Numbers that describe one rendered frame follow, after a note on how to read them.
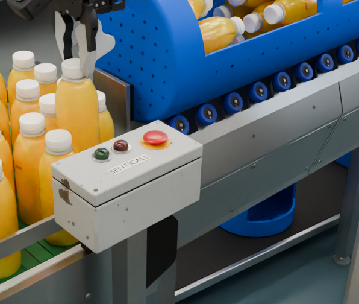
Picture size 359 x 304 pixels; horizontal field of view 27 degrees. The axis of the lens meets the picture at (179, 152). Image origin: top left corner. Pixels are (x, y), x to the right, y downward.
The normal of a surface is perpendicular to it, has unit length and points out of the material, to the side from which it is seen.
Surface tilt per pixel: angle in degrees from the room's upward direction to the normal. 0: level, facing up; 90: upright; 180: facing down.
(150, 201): 90
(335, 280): 0
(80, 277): 90
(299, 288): 0
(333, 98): 70
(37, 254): 0
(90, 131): 90
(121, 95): 90
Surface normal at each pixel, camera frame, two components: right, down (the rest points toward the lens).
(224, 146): 0.66, 0.09
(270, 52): 0.67, 0.52
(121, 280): -0.73, 0.33
